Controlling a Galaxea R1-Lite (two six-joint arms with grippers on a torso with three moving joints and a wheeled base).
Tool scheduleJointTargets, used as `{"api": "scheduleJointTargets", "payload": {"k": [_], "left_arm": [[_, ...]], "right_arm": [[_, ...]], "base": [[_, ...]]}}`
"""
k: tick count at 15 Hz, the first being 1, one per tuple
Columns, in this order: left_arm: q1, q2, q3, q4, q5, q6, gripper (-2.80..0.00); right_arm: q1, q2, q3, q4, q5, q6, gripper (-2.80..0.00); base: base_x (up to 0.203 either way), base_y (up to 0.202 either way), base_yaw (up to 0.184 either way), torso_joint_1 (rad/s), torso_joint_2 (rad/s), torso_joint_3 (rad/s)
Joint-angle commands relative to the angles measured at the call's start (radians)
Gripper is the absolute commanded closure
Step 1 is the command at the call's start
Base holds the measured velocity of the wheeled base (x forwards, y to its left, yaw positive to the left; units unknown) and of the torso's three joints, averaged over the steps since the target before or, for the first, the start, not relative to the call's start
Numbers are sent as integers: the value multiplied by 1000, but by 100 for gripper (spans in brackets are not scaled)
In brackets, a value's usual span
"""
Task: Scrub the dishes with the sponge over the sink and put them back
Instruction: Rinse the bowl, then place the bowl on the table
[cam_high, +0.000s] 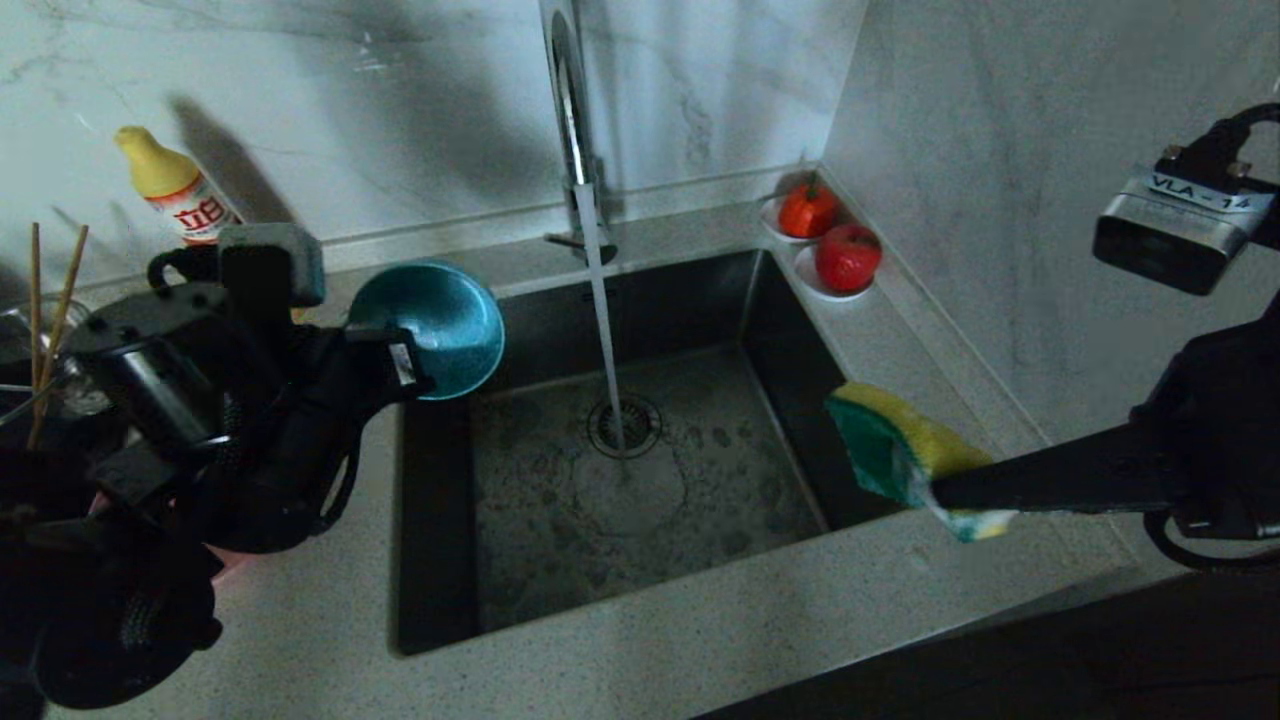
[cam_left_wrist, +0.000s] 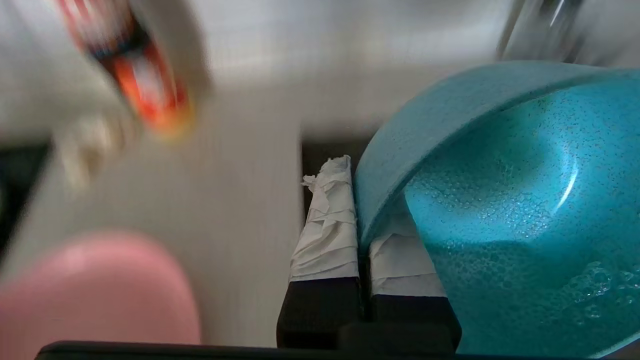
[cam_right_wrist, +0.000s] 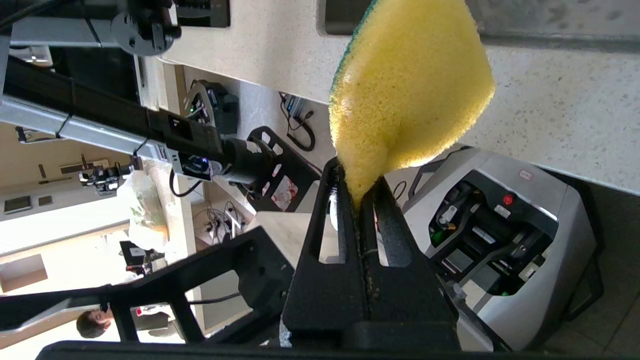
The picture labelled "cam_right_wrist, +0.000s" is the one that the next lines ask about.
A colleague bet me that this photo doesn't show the black camera rig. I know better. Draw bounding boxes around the black camera rig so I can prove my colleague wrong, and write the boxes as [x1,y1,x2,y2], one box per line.
[80,160,146,196]

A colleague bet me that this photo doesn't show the yellow green sponge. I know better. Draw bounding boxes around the yellow green sponge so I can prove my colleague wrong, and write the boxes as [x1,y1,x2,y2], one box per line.
[328,0,497,208]

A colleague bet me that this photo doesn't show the black robot chassis panel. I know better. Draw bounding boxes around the black robot chassis panel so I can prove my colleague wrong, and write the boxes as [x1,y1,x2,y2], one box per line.
[247,125,323,213]

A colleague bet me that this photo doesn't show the black charger cable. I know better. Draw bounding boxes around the black charger cable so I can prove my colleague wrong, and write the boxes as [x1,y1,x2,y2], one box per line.
[280,92,317,152]

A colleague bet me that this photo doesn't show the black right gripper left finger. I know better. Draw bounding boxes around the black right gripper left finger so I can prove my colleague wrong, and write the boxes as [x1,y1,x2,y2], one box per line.
[281,157,368,348]

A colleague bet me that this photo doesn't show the black induction cooktop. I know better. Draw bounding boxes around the black induction cooktop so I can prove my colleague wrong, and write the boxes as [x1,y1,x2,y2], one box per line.
[174,0,231,28]

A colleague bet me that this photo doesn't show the grey black robot base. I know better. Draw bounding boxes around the grey black robot base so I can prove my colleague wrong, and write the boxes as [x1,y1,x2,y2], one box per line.
[402,145,603,353]
[187,80,241,136]

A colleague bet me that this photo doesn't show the white plastic bag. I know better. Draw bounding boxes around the white plastic bag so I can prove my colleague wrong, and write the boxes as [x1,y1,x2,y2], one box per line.
[117,170,168,251]

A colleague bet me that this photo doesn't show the person in grey shirt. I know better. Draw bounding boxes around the person in grey shirt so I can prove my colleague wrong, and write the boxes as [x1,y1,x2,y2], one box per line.
[76,306,173,342]

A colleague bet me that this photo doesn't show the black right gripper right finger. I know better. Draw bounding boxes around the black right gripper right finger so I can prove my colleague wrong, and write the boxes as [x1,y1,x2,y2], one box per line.
[350,175,458,351]

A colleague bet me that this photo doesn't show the stainless steel sink basin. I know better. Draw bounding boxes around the stainless steel sink basin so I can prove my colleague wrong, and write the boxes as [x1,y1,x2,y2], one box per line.
[324,0,640,51]

